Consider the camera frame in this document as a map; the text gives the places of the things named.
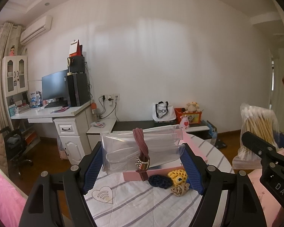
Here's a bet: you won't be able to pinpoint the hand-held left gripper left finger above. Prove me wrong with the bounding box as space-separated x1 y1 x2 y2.
19 143 103 227

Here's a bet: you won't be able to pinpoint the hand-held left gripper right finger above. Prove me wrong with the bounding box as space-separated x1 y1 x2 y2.
181 143 268 227

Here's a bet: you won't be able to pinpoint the yellow crochet fish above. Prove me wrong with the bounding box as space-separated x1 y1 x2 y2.
168 169 188 187

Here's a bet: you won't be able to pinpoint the bag of cotton swabs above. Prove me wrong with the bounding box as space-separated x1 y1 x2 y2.
232 103 281 171

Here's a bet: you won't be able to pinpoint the beige scrunchie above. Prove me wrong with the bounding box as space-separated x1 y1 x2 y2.
170 182 191 198

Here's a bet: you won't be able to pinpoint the navy scrunchie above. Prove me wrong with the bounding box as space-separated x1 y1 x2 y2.
149 175 173 190

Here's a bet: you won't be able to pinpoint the clear plastic pouch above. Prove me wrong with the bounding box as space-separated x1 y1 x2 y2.
100 124 185 173

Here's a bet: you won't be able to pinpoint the mauve hair band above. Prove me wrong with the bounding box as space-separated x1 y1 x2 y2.
132 128 151 182

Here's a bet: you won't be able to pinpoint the white door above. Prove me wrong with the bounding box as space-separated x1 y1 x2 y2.
271 48 284 133

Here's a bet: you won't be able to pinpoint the black bathroom scale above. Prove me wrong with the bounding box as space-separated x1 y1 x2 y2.
214 138 228 149

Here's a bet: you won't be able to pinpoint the white side table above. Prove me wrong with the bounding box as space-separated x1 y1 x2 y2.
86 118 117 152

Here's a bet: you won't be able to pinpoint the pink heart plush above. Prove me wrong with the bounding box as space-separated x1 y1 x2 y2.
179 115 191 129

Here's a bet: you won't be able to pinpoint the white desk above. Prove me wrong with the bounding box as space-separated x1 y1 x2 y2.
10 98 95 165

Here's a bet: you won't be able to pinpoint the red toy box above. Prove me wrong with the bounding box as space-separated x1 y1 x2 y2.
174 107 203 124

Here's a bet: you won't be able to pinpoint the white striped quilt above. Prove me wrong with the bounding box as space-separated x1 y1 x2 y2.
84 132 235 227

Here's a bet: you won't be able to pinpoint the beige plush toy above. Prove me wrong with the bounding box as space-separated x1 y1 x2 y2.
185 102 200 113

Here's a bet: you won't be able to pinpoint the white tote bag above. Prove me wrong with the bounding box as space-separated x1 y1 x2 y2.
153 101 177 123

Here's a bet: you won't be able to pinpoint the black keyboard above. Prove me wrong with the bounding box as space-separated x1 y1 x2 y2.
44 100 69 109

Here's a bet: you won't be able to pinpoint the black office chair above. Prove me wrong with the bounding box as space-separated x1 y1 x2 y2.
0 126 34 178

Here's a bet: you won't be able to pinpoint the black computer tower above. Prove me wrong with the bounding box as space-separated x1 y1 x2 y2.
64 73 89 107

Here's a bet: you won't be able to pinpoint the pink floral bedsheet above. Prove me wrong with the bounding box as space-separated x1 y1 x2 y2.
0 163 284 227

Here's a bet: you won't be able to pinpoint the blue white packets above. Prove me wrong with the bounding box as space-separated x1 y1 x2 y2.
30 91 42 107

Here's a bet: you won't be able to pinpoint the black computer monitor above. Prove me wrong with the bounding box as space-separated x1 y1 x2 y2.
41 69 70 101

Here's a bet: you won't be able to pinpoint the stack of books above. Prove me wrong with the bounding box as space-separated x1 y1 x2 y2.
9 103 30 116

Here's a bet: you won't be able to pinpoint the black speaker box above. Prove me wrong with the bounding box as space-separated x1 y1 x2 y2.
67 55 86 74

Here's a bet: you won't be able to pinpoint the white glass-door cabinet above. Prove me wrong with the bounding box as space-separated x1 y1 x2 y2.
1 55 29 97

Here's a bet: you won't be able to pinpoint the red folder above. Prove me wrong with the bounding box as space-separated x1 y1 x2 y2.
69 39 83 58

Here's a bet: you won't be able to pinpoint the white air conditioner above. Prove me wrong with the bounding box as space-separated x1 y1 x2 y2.
20 15 53 45

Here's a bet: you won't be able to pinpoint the beige curtain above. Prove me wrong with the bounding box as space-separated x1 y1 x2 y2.
0 22 23 109

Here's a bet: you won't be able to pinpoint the black power cables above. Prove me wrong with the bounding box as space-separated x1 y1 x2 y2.
98 96 120 121

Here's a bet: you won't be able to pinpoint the wall power outlet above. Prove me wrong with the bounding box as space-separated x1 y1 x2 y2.
100 93 121 102

